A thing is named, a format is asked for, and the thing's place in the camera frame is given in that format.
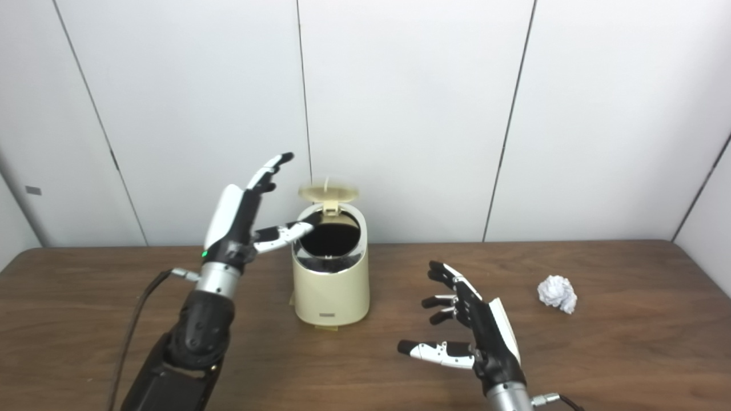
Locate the small gray wall label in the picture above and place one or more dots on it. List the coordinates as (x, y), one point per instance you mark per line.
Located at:
(33, 190)

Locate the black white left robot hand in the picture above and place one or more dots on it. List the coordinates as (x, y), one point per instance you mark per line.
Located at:
(237, 220)

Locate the yellow tape piece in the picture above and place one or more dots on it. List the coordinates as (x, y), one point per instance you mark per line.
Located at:
(292, 298)
(325, 326)

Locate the white paper ball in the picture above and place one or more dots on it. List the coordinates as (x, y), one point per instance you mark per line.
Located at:
(557, 292)

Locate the round cream bin lid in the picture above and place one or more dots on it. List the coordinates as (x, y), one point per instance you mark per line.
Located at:
(328, 191)

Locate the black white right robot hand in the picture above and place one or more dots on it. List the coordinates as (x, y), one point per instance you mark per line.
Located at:
(485, 337)

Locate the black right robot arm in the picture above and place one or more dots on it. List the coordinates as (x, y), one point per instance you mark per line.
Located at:
(508, 399)

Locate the cream-colored bin body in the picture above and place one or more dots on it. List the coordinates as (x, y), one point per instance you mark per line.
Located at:
(331, 294)

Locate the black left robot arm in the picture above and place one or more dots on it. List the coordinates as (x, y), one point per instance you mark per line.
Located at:
(197, 337)

